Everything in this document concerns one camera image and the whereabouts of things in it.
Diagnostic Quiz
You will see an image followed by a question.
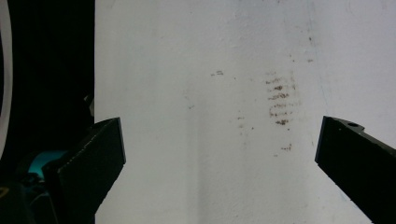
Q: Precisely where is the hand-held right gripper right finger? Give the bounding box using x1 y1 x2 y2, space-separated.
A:
314 116 396 224

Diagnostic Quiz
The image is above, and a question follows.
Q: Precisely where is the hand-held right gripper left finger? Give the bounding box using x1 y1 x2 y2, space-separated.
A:
41 117 127 224

